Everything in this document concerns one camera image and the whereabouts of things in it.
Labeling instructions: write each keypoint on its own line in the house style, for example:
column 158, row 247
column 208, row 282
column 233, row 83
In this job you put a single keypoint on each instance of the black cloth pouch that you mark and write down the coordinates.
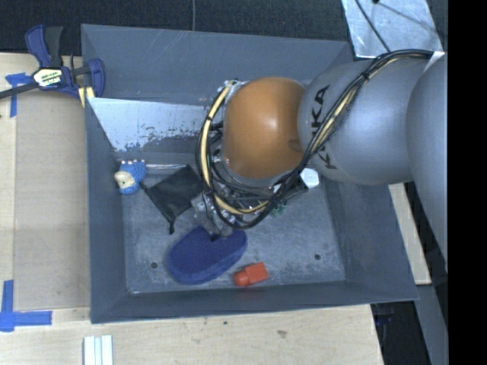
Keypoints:
column 173, row 194

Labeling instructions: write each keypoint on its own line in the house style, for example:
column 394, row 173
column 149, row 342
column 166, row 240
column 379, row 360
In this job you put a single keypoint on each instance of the grey metal bin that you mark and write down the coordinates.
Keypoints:
column 296, row 242

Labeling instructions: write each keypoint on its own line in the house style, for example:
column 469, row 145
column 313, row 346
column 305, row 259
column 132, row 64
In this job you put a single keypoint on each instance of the orange-red plastic block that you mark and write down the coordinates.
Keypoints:
column 253, row 274

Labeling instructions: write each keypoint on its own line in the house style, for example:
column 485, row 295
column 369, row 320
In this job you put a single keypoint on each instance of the blue toy animal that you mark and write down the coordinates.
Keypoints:
column 129, row 177

